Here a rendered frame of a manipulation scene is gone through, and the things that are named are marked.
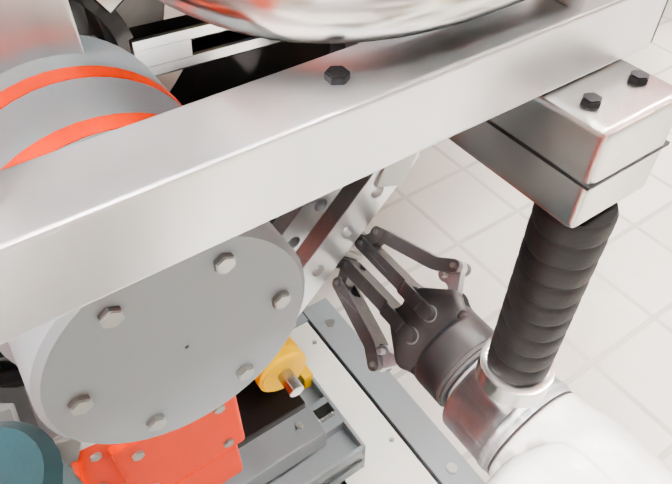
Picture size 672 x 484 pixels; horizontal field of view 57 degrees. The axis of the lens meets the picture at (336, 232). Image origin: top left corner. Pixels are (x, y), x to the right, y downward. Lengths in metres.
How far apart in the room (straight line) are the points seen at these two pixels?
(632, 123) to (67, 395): 0.24
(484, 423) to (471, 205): 1.17
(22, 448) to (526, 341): 0.29
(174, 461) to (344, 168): 0.49
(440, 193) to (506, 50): 1.42
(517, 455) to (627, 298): 1.08
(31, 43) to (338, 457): 0.81
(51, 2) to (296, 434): 0.74
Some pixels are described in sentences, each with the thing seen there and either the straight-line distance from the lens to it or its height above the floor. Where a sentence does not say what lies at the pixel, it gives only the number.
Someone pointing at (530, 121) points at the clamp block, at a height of 0.94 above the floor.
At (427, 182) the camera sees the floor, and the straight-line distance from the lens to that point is 1.66.
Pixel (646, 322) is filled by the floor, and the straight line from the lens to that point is 1.49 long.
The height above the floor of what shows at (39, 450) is 0.74.
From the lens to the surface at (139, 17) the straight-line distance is 0.65.
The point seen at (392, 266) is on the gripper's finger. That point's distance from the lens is 0.57.
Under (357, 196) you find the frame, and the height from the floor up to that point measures 0.73.
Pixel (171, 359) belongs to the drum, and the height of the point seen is 0.85.
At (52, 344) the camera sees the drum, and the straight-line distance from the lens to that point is 0.26.
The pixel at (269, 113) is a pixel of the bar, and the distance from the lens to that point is 0.18.
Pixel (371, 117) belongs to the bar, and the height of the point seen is 0.97.
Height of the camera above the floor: 1.08
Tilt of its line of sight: 46 degrees down
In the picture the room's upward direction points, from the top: straight up
